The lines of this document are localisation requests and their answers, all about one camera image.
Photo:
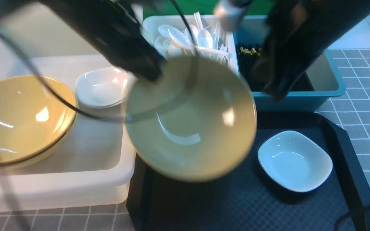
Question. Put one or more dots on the white plastic spoon bin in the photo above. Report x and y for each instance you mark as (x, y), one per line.
(151, 33)

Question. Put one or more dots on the black plastic serving tray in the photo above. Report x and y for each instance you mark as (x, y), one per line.
(246, 199)

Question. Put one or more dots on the stacked yellow bowl bottom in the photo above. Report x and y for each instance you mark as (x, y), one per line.
(48, 153)

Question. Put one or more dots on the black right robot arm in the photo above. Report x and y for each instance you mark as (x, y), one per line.
(327, 20)

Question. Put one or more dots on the stacked yellow bowl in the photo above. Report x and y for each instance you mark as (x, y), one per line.
(25, 88)
(48, 153)

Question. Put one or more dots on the blue plastic chopstick bin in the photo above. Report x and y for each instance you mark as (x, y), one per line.
(323, 75)

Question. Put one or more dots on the stacked yellow bowl top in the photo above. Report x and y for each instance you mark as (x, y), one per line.
(25, 88)

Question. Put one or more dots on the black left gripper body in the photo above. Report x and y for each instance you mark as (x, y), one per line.
(133, 53)

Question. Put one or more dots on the pile of white spoons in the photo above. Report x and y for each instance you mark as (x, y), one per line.
(166, 47)

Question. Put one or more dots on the grey checked tablecloth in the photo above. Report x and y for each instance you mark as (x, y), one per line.
(350, 111)

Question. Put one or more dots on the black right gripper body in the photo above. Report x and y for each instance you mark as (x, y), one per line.
(286, 53)

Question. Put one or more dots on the white ceramic soup spoon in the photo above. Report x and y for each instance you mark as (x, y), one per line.
(205, 43)

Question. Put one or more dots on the white square sauce dish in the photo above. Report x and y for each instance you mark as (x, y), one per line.
(295, 162)

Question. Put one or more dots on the yellow-green noodle bowl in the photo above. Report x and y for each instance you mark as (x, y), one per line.
(196, 123)

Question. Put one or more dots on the white sauce dish in tub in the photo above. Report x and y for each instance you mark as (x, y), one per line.
(103, 88)

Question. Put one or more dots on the large white plastic tub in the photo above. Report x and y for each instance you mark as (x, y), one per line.
(95, 162)

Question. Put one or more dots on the pile of black chopsticks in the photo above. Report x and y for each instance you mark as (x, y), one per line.
(248, 55)

